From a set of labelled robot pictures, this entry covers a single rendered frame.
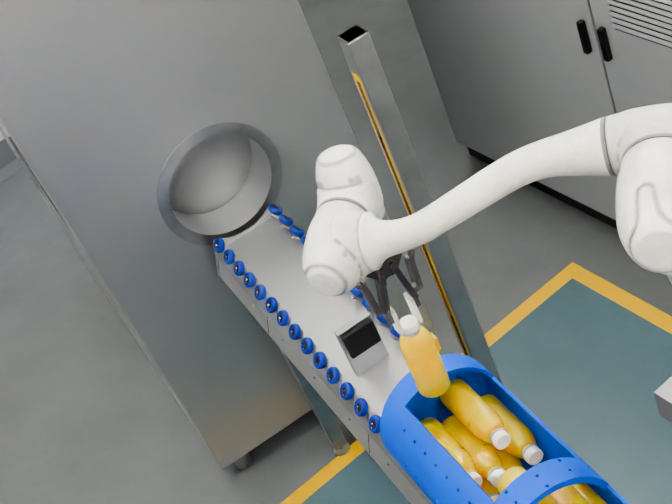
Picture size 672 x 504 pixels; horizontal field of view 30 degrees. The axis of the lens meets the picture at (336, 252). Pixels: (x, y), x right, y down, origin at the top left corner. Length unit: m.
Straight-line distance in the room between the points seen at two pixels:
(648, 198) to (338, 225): 0.53
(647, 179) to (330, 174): 0.57
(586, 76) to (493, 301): 0.94
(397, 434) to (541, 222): 2.30
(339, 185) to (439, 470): 0.69
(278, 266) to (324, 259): 1.56
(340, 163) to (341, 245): 0.17
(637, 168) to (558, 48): 2.28
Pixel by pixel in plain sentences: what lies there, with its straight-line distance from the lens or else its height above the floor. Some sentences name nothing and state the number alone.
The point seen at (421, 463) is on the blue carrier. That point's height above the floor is 1.17.
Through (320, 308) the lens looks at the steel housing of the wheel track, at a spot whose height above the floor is 0.93.
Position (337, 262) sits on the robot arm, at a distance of 2.06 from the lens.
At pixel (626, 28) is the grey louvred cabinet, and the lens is 3.88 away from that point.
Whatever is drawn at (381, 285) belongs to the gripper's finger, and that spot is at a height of 1.60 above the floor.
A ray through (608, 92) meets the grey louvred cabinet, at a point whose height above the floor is 0.73.
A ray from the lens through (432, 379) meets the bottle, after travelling 2.55.
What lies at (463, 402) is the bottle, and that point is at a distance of 2.72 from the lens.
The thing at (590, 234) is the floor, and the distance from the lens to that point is 4.75.
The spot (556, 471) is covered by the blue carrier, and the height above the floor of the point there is 1.22.
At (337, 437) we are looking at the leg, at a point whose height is 0.09.
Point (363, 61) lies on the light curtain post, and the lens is 2.94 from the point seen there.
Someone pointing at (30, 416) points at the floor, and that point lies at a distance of 5.17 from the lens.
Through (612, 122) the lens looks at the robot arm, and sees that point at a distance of 2.09.
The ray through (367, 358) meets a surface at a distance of 3.17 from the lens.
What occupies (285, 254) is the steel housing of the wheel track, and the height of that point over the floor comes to 0.93.
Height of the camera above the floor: 3.12
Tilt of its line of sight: 38 degrees down
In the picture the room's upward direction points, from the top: 25 degrees counter-clockwise
